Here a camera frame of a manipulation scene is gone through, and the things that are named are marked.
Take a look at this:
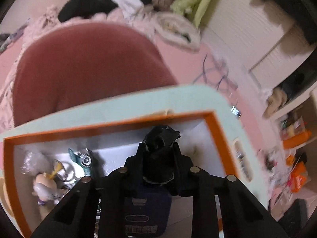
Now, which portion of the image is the teal strap metal ring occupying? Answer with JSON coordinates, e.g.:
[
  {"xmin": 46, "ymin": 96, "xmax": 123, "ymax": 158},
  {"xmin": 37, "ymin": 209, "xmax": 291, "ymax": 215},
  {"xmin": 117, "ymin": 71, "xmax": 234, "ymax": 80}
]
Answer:
[{"xmin": 68, "ymin": 148, "xmax": 96, "ymax": 178}]

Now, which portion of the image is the blue tin case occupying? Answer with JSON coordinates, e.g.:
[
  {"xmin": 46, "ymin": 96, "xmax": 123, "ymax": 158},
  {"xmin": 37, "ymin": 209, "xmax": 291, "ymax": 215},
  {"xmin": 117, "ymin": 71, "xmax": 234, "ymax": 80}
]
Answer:
[{"xmin": 125, "ymin": 180, "xmax": 172, "ymax": 237}]

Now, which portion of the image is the black fluffy garment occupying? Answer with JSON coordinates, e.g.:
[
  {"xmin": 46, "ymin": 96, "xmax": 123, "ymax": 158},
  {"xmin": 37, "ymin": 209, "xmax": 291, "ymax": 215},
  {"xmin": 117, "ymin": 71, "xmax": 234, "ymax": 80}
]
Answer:
[{"xmin": 57, "ymin": 0, "xmax": 118, "ymax": 23}]

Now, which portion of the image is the small doll figure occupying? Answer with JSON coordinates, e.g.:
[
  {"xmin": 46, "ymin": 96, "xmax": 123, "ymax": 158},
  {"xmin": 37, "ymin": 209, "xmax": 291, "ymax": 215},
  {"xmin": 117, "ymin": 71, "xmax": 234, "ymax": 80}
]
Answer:
[{"xmin": 32, "ymin": 161, "xmax": 68, "ymax": 206}]

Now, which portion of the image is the orange cardboard box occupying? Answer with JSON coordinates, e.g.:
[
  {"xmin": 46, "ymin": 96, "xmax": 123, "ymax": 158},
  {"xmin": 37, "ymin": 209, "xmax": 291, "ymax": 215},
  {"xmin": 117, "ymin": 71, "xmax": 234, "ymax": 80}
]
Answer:
[{"xmin": 3, "ymin": 111, "xmax": 239, "ymax": 237}]

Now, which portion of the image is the red cushion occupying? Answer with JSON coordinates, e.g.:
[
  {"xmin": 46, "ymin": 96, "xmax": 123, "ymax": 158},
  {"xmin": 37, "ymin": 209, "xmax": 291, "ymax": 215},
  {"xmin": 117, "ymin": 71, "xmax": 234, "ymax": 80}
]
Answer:
[{"xmin": 12, "ymin": 23, "xmax": 177, "ymax": 126}]

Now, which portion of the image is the black satin lace cloth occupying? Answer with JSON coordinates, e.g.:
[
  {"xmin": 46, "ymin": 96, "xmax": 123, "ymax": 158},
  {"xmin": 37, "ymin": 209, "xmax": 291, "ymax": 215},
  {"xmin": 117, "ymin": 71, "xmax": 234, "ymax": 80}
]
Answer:
[{"xmin": 143, "ymin": 125, "xmax": 180, "ymax": 152}]

